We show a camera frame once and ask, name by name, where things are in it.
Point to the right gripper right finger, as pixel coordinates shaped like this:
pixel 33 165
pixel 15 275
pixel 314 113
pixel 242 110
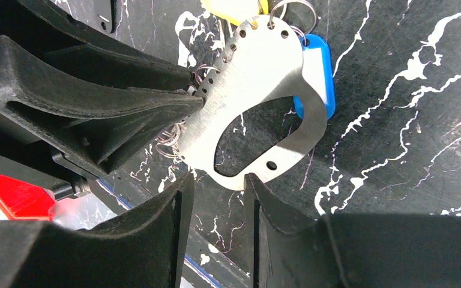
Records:
pixel 286 248

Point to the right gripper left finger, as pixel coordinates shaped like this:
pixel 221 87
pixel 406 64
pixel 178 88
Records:
pixel 143 247

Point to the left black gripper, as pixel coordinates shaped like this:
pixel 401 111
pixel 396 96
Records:
pixel 80 109

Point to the yellow key tag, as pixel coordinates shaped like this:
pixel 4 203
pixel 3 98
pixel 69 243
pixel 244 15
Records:
pixel 236 11

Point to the blue tag on plate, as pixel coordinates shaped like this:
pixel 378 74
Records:
pixel 318 70

